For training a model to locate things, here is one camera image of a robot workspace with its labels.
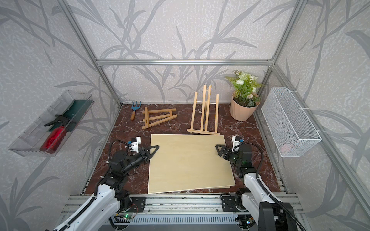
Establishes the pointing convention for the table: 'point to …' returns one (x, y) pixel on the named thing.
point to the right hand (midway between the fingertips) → (218, 146)
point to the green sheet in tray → (75, 112)
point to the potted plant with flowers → (245, 98)
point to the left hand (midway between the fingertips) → (159, 149)
